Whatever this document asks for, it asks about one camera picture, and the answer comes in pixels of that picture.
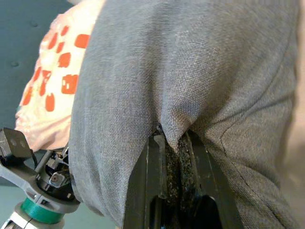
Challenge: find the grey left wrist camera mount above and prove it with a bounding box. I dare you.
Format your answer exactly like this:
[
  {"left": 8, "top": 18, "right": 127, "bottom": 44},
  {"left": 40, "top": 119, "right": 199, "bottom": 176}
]
[{"left": 0, "top": 127, "right": 81, "bottom": 213}]

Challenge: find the grey fabric pillow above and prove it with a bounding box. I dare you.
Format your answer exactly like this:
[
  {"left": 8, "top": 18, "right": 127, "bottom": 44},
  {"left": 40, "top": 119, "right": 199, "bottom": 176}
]
[{"left": 69, "top": 0, "right": 301, "bottom": 229}]

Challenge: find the teal tufted sofa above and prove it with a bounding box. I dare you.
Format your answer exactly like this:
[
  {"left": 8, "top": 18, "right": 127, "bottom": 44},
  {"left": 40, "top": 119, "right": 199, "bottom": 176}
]
[{"left": 0, "top": 0, "right": 74, "bottom": 187}]

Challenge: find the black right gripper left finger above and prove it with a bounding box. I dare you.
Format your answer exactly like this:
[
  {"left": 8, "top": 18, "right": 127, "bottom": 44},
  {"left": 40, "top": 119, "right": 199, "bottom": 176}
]
[{"left": 123, "top": 133, "right": 181, "bottom": 229}]

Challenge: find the white pillow with orange print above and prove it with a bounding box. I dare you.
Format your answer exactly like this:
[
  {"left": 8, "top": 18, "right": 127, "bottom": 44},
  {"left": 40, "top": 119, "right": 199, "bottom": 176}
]
[{"left": 15, "top": 0, "right": 107, "bottom": 152}]

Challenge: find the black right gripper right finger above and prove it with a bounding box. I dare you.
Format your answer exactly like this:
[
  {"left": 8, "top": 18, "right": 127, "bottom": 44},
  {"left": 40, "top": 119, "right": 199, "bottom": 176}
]
[{"left": 178, "top": 129, "right": 244, "bottom": 229}]

